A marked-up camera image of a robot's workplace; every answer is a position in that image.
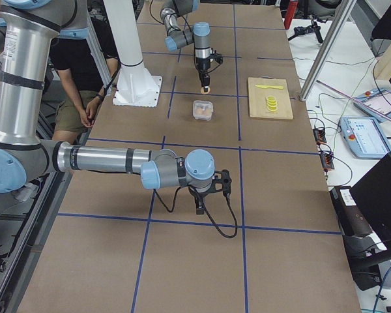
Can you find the black monitor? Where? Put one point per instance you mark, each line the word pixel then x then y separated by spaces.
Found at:
pixel 372 194

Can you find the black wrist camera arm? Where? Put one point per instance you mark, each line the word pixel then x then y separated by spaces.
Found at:
pixel 216 57
pixel 221 182

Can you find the teach pendant far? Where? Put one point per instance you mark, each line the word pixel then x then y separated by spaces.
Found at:
pixel 379 100

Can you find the clear plastic egg box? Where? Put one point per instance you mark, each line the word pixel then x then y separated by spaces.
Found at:
pixel 202 105

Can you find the teach pendant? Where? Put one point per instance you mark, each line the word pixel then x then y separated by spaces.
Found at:
pixel 379 100
pixel 364 137

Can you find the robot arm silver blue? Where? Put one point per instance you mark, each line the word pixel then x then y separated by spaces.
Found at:
pixel 198 35
pixel 30 28

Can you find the orange black electronics board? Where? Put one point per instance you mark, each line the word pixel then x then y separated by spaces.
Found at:
pixel 319 135

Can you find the wooden cutting board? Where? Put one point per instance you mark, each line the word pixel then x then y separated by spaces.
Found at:
pixel 257 102

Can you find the person in black shirt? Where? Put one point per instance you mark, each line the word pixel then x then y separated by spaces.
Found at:
pixel 85 91

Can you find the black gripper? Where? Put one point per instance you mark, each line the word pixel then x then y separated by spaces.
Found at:
pixel 202 66
pixel 197 195

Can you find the black tripod tool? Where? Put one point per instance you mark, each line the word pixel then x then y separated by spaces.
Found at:
pixel 312 28

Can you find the aluminium frame post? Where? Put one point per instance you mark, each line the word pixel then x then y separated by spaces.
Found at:
pixel 336 26

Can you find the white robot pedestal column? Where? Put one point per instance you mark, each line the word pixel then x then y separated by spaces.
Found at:
pixel 135 85

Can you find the red cylinder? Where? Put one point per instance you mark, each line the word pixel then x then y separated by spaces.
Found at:
pixel 290 13

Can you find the yellow plastic knife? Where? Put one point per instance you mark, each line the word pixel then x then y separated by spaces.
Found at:
pixel 277 87

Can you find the brown egg from bowl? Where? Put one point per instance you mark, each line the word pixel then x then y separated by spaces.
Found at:
pixel 205 90

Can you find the teach pendant near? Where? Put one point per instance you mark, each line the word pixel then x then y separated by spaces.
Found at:
pixel 364 137

